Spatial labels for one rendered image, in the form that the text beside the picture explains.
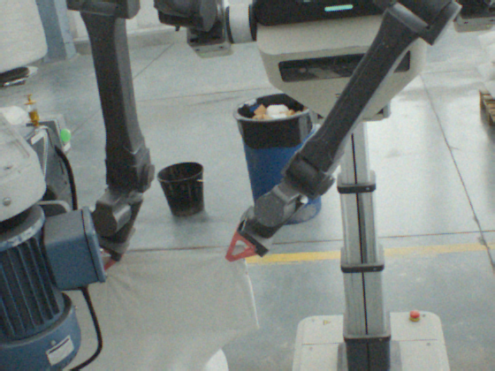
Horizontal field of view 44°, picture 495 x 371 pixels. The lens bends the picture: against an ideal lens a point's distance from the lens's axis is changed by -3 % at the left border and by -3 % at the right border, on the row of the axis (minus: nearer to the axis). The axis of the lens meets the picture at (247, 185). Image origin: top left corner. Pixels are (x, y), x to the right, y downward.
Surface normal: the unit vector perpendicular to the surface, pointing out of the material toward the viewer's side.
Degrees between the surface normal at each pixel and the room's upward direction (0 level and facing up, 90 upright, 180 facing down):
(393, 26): 92
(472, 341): 0
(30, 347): 92
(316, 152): 92
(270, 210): 75
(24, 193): 90
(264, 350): 0
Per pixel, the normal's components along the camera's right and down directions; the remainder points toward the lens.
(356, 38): -0.20, -0.42
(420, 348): -0.14, -0.90
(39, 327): 0.66, 0.22
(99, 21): -0.30, 0.67
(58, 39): -0.14, 0.43
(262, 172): -0.54, 0.45
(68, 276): 0.27, 0.36
